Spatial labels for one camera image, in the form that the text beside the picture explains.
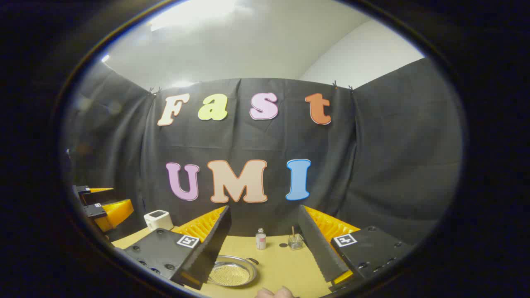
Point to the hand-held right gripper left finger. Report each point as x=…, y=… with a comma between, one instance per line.
x=215, y=240

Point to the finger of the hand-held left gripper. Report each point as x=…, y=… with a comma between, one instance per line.
x=118, y=213
x=99, y=197

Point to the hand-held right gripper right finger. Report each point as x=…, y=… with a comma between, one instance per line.
x=314, y=244

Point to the stainless steel pot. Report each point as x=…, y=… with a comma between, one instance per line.
x=232, y=271

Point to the glass utensil holder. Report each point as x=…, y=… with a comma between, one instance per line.
x=295, y=243

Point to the pile of yellow soybeans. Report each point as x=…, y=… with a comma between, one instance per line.
x=230, y=275

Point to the white toaster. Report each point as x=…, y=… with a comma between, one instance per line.
x=158, y=220

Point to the clear bottle with pink label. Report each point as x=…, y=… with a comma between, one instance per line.
x=261, y=240

